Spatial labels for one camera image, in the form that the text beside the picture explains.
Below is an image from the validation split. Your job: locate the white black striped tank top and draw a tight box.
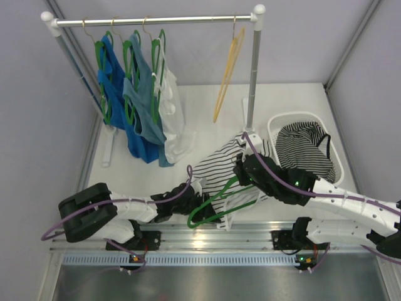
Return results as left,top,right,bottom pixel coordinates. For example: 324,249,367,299
193,133,268,231

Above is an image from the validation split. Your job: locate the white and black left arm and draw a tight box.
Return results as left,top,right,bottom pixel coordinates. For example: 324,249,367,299
58,181,211,250

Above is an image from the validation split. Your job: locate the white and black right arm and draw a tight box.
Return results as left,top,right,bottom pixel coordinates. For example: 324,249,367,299
234,154,400,259

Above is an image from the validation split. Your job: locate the dark striped tank top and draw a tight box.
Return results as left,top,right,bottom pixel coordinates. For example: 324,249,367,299
275,122,336,183

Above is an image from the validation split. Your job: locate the green hanger with teal top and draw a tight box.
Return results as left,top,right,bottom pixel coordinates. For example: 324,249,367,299
111,16,135,125

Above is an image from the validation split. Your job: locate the green hanger with blue top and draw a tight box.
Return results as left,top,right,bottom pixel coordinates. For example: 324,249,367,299
82,18,112,125

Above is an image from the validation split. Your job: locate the teal blue tank top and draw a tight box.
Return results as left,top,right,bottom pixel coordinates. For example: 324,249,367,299
123,34,172,167

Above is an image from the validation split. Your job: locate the yellow hanger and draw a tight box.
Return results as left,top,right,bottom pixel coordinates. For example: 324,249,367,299
212,16,245,123

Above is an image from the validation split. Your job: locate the white laundry basket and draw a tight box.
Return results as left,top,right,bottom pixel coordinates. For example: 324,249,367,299
268,112,344,184

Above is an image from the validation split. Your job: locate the silver clothes rack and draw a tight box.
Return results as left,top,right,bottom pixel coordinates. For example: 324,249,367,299
40,4,267,139

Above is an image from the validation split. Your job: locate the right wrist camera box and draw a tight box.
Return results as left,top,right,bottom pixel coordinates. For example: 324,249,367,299
241,132,266,156

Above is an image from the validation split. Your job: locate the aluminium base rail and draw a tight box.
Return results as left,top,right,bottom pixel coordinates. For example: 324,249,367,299
51,221,389,251

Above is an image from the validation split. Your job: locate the perforated cable tray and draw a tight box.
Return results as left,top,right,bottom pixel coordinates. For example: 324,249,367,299
62,253,316,267

